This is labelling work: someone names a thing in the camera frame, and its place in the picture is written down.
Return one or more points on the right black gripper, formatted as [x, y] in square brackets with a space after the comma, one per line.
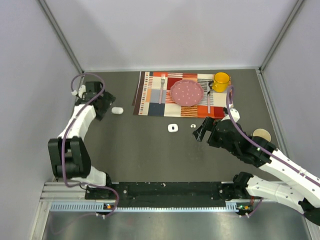
[207, 125]

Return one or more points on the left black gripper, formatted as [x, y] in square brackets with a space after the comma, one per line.
[108, 99]

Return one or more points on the white charging case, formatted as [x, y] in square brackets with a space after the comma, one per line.
[172, 128]

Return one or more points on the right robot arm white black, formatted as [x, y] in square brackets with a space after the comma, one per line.
[268, 158]

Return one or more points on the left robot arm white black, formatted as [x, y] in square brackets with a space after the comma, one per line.
[68, 154]

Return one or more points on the closed white earbud case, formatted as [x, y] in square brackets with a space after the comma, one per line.
[117, 110]

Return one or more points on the pink dotted plate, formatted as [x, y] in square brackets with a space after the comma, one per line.
[186, 93]

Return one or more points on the yellow mug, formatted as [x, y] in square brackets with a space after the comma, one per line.
[220, 82]

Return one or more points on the patchwork colourful placemat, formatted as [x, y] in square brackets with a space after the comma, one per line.
[147, 96]

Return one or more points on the beige ceramic mug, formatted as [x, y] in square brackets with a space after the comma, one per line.
[260, 134]

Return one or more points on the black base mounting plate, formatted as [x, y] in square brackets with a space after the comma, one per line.
[177, 194]

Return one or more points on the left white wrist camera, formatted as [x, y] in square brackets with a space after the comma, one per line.
[79, 93]

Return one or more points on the pink handled fork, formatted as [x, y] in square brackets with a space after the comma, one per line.
[162, 82]

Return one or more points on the grey slotted cable duct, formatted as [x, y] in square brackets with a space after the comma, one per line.
[103, 206]

